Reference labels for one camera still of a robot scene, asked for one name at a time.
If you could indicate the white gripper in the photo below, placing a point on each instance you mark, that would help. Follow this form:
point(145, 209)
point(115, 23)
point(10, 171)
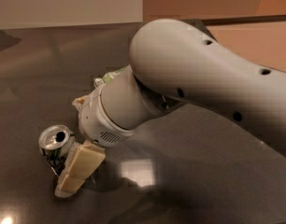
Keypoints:
point(93, 118)

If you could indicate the green 7up soda can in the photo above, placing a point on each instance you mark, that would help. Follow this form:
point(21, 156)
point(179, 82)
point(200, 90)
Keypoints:
point(54, 144)

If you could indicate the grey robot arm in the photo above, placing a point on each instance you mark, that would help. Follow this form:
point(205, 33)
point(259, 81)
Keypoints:
point(172, 63)

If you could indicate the green snack bag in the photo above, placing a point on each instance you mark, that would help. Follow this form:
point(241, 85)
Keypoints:
point(106, 78)

